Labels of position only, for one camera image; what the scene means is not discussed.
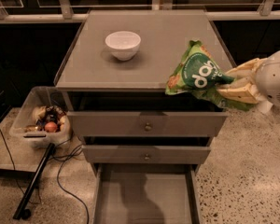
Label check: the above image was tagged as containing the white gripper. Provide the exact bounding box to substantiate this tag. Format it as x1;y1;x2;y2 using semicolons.
217;50;280;114

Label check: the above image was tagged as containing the green rice chip bag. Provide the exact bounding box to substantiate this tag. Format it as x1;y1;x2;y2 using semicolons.
165;40;253;111

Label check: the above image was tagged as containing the grey drawer cabinet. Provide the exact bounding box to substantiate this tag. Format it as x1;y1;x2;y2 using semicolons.
53;9;246;173

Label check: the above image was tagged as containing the grey bottom drawer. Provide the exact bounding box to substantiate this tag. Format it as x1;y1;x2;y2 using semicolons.
91;164;203;224

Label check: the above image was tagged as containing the grey drawer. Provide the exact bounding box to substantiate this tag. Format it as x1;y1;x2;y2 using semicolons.
67;111;227;137
91;164;203;224
82;145;210;164

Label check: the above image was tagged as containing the grey middle drawer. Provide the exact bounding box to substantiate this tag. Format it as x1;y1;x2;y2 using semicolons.
82;145;210;164

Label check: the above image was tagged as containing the grey top drawer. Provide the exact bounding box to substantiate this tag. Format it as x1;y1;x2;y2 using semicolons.
67;111;227;137

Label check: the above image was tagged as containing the white ceramic bowl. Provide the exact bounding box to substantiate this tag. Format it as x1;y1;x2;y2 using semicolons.
105;31;141;61

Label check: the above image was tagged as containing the red apple in bin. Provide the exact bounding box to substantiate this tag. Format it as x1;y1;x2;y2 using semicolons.
45;121;58;133

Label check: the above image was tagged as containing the clear plastic storage bin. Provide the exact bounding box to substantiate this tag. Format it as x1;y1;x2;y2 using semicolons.
9;87;72;148

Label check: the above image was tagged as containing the black metal stand leg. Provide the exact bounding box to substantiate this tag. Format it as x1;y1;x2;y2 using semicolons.
13;144;55;220

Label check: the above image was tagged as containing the black floor cable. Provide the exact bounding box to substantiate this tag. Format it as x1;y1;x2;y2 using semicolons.
50;137;91;224

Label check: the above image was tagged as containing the white railing frame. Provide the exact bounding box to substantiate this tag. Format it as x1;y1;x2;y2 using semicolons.
0;0;280;24

